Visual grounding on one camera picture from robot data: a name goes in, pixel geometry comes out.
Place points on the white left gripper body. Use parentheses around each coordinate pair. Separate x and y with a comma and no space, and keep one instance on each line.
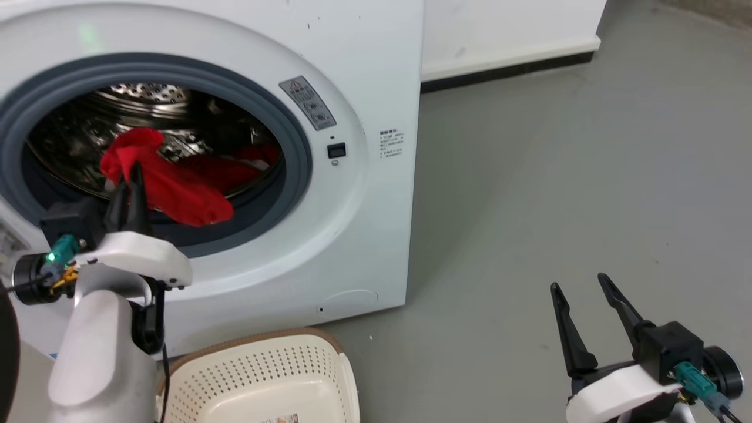
(141,252)

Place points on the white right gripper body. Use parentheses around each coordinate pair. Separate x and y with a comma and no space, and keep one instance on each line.
(617,390)

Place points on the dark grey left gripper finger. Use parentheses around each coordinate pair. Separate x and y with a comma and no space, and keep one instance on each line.
(139,200)
(117,208)

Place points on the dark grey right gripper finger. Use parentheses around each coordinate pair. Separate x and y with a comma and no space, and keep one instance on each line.
(571,335)
(623,308)

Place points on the red garment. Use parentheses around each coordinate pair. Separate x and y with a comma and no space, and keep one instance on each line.
(176,188)

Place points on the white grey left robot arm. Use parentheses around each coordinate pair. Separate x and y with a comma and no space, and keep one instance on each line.
(100,352)

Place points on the cream perforated laundry basket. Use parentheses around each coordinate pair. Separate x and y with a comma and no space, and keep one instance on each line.
(264,376)

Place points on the white front-loading washing machine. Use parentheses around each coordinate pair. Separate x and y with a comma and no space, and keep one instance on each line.
(364,70)

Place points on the stainless steel washer drum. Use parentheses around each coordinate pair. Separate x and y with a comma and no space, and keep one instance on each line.
(76,129)

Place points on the black right wrist motor cylinder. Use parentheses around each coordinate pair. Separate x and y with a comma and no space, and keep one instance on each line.
(724,370)

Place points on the black wrist motor cylinder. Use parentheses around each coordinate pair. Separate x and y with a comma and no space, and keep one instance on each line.
(724,370)
(29,282)

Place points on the black left wrist motor cylinder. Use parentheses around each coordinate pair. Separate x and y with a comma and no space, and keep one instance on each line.
(29,282)

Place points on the grey rubber door gasket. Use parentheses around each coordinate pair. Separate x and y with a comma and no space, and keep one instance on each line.
(294,141)

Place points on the grey warning sticker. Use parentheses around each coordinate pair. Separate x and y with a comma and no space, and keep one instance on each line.
(309,104)

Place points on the black door latch socket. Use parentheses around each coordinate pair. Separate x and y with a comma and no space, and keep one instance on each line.
(336,150)

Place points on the round filter cover panel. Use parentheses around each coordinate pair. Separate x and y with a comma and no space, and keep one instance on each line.
(351,304)

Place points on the small printed text label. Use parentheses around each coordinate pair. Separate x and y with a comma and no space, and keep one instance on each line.
(391,144)

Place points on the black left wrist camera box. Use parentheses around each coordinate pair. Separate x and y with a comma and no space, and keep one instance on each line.
(70,220)

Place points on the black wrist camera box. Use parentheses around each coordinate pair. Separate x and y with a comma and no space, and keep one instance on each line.
(70,220)
(670,349)

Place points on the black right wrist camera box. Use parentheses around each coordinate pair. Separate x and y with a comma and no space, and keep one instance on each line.
(670,349)

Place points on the black wall baseboard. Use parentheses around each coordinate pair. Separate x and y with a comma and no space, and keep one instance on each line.
(505,71)

